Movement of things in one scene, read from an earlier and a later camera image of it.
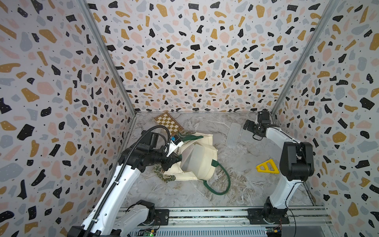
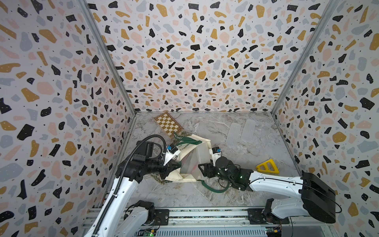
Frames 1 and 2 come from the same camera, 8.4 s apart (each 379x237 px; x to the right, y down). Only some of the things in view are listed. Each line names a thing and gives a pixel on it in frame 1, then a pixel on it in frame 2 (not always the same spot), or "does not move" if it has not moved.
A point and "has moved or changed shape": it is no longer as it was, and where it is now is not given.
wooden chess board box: [165, 119] does not move
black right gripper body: [252, 127] to [215, 172]
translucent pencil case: [247, 136] does not move
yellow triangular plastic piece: [268, 166] does not move
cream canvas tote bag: [209, 165] has moved or changed shape
